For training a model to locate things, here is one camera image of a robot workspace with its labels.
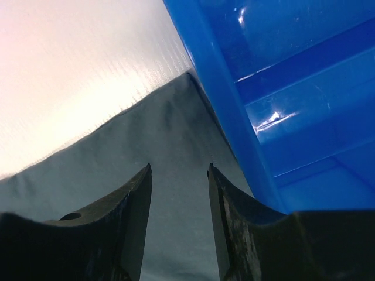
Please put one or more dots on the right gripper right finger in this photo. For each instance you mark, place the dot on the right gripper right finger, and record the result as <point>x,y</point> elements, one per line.
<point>255,242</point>

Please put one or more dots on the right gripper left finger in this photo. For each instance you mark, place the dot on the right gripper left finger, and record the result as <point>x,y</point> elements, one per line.
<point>104,240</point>

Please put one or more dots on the grey-blue t shirt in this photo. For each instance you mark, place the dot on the grey-blue t shirt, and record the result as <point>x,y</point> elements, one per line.
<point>173,130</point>

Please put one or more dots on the blue plastic bin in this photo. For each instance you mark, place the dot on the blue plastic bin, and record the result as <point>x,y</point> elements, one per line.
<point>292,85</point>

